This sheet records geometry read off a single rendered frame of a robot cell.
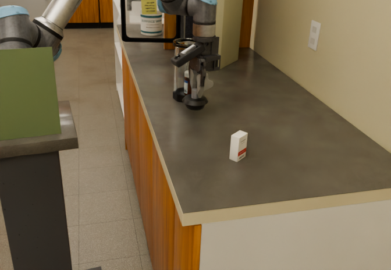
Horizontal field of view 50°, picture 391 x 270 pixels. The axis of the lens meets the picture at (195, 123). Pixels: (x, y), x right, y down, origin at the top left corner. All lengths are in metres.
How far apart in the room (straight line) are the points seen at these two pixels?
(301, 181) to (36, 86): 0.82
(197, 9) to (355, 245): 0.85
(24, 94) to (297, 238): 0.88
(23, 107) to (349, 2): 1.16
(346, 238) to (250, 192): 0.33
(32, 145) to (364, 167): 0.99
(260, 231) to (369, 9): 0.84
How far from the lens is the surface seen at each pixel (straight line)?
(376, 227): 1.32
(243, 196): 1.09
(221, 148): 1.30
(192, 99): 1.46
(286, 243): 1.19
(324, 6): 1.80
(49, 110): 1.37
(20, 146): 1.38
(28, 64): 1.32
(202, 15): 1.37
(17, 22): 1.48
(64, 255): 1.71
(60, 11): 1.60
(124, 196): 2.71
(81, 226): 2.52
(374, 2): 1.55
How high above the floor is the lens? 1.56
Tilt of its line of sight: 25 degrees down
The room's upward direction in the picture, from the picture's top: 2 degrees clockwise
